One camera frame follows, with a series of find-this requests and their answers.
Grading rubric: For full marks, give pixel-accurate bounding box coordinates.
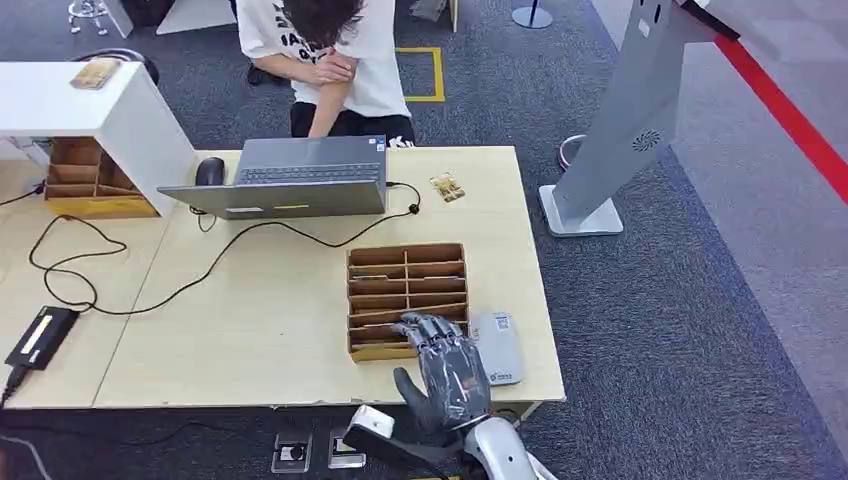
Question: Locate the person's right hand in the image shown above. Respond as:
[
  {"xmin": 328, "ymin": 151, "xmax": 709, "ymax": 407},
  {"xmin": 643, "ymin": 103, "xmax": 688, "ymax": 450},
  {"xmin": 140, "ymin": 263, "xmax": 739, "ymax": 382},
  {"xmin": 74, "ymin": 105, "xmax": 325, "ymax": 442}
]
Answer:
[{"xmin": 311, "ymin": 49, "xmax": 360, "ymax": 86}]

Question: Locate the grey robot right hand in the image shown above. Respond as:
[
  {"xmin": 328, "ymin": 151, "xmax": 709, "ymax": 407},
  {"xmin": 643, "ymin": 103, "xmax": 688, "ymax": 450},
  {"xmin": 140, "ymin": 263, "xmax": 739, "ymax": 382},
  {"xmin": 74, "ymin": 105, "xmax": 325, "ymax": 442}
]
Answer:
[{"xmin": 392, "ymin": 312, "xmax": 493, "ymax": 435}]

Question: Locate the black computer mouse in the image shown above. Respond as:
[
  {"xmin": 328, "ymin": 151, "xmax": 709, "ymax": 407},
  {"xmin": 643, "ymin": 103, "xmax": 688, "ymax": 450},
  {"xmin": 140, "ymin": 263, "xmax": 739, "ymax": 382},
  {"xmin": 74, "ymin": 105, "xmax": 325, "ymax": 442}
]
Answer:
[{"xmin": 194, "ymin": 156, "xmax": 227, "ymax": 188}]

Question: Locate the patterned yellow card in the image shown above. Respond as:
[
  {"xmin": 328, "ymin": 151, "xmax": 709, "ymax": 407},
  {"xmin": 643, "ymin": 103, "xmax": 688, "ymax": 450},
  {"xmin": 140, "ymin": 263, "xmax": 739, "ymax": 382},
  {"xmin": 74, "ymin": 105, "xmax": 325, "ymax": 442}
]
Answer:
[{"xmin": 429, "ymin": 172, "xmax": 466, "ymax": 204}]

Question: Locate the person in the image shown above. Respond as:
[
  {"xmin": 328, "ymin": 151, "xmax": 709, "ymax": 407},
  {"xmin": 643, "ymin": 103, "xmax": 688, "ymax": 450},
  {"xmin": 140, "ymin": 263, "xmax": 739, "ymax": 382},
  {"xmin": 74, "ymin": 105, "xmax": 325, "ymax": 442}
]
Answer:
[{"xmin": 235, "ymin": 0, "xmax": 417, "ymax": 147}]

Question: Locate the grey card reader device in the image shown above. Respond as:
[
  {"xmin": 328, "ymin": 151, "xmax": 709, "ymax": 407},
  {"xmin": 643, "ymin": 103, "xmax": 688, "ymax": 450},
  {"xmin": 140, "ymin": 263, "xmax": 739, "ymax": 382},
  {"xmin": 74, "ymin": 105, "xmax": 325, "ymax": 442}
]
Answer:
[{"xmin": 468, "ymin": 311, "xmax": 526, "ymax": 388}]

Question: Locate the wooden card box with slots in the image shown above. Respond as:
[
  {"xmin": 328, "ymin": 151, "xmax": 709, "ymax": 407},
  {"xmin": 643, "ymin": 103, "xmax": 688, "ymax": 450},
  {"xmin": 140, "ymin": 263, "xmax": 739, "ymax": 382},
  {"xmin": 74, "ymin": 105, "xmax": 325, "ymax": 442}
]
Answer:
[
  {"xmin": 43, "ymin": 137, "xmax": 160, "ymax": 220},
  {"xmin": 345, "ymin": 242, "xmax": 470, "ymax": 364}
]

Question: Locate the floor power socket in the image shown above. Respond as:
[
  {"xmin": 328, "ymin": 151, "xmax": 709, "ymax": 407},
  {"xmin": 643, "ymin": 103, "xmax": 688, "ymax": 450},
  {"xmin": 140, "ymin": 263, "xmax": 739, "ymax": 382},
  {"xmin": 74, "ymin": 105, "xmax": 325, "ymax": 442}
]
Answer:
[
  {"xmin": 270, "ymin": 431, "xmax": 313, "ymax": 475},
  {"xmin": 327, "ymin": 427, "xmax": 368, "ymax": 470}
]

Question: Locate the grey laptop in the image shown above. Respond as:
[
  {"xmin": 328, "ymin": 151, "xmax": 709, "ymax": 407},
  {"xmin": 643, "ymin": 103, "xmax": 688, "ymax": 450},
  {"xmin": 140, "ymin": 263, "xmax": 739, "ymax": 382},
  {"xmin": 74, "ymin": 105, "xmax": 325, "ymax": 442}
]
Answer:
[{"xmin": 157, "ymin": 135, "xmax": 389, "ymax": 221}]

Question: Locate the black round chair seat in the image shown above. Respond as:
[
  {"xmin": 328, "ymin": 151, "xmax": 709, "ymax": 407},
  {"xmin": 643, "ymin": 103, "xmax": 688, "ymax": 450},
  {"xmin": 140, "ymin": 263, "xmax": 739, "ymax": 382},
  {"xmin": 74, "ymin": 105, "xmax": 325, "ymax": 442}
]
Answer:
[{"xmin": 69, "ymin": 47, "xmax": 160, "ymax": 86}]

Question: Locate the round stanchion base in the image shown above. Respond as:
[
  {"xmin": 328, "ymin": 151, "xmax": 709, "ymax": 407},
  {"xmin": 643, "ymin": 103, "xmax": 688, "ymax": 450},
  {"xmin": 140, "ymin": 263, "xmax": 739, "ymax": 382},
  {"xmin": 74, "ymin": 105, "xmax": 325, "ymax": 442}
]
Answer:
[
  {"xmin": 558, "ymin": 133, "xmax": 588, "ymax": 172},
  {"xmin": 511, "ymin": 0, "xmax": 554, "ymax": 29}
]

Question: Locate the chrome chair base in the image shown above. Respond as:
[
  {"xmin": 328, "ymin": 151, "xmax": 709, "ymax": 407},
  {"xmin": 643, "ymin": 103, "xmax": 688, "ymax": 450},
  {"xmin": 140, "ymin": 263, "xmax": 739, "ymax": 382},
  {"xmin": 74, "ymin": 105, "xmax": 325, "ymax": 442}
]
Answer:
[{"xmin": 66, "ymin": 0, "xmax": 111, "ymax": 36}]

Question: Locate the white shelf cabinet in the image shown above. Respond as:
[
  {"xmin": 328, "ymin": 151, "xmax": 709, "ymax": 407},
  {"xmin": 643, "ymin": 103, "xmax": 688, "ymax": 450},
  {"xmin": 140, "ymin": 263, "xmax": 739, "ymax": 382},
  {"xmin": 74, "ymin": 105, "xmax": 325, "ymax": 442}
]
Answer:
[{"xmin": 0, "ymin": 60, "xmax": 199, "ymax": 219}]

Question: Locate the grey kiosk stand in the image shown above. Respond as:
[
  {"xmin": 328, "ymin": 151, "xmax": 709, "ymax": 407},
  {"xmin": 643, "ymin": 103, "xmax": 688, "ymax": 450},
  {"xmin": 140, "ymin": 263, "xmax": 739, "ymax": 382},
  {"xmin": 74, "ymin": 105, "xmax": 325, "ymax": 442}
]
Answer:
[{"xmin": 537, "ymin": 0, "xmax": 741, "ymax": 238}]

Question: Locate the black power adapter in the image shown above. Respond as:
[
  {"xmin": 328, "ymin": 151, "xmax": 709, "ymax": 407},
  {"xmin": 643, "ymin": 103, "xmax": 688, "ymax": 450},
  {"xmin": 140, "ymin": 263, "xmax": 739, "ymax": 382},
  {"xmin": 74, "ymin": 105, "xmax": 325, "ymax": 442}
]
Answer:
[{"xmin": 3, "ymin": 305, "xmax": 80, "ymax": 372}]

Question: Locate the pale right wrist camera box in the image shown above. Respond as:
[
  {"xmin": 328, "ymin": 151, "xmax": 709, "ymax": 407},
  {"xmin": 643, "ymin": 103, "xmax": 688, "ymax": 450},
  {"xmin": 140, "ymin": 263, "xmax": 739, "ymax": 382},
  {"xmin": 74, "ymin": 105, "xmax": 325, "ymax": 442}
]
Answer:
[{"xmin": 343, "ymin": 405, "xmax": 465, "ymax": 475}]

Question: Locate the black laptop power cable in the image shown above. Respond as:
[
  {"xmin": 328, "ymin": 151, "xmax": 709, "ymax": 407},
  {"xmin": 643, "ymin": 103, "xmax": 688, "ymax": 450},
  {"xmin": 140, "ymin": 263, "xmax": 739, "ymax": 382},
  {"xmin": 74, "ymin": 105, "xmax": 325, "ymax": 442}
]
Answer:
[{"xmin": 27, "ymin": 180, "xmax": 423, "ymax": 317}]

